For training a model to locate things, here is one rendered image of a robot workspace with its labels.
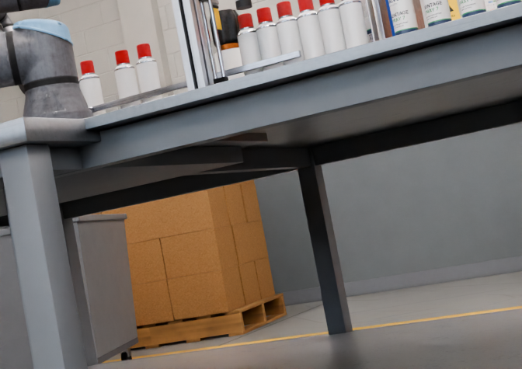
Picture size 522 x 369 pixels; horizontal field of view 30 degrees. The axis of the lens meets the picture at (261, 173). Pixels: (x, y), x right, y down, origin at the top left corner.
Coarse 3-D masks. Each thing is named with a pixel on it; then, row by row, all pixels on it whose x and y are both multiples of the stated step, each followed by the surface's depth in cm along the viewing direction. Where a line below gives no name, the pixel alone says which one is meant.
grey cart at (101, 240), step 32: (96, 224) 467; (0, 256) 443; (96, 256) 460; (0, 288) 444; (96, 288) 452; (128, 288) 506; (0, 320) 444; (96, 320) 446; (128, 320) 498; (0, 352) 444; (96, 352) 439; (128, 352) 502
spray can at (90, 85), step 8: (80, 64) 248; (88, 64) 247; (88, 72) 246; (80, 80) 246; (88, 80) 245; (96, 80) 246; (88, 88) 245; (96, 88) 246; (88, 96) 245; (96, 96) 245; (88, 104) 245; (96, 104) 245; (96, 112) 245; (104, 112) 246
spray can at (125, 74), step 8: (120, 56) 242; (128, 56) 243; (120, 64) 242; (128, 64) 242; (120, 72) 241; (128, 72) 241; (120, 80) 241; (128, 80) 241; (136, 80) 243; (120, 88) 241; (128, 88) 241; (136, 88) 242; (120, 96) 241; (128, 104) 240; (136, 104) 241
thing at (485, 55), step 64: (384, 64) 150; (448, 64) 146; (512, 64) 142; (128, 128) 171; (192, 128) 165; (256, 128) 161; (448, 128) 286; (128, 192) 336; (192, 192) 326; (320, 192) 304; (320, 256) 304; (448, 320) 285; (512, 320) 260
